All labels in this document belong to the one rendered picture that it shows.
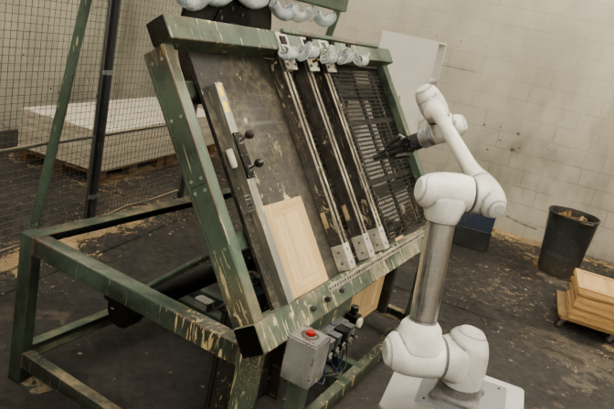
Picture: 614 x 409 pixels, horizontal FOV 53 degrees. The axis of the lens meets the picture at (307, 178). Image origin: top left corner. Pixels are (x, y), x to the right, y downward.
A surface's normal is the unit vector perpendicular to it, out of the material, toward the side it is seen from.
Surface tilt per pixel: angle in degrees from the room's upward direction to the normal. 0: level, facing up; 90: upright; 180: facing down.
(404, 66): 90
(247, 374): 90
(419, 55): 90
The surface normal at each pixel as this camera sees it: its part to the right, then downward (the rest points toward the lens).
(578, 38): -0.35, 0.17
